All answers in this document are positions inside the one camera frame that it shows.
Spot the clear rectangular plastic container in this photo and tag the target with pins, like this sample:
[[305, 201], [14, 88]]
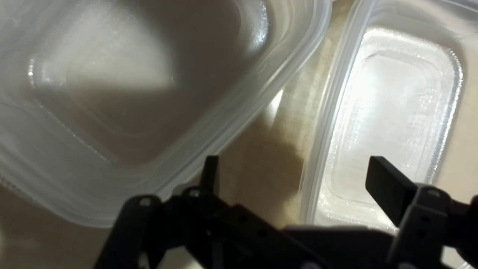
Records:
[[398, 124], [124, 98]]

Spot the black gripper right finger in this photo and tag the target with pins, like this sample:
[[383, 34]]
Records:
[[423, 224]]

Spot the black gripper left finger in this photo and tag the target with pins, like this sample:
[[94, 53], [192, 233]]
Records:
[[199, 233]]

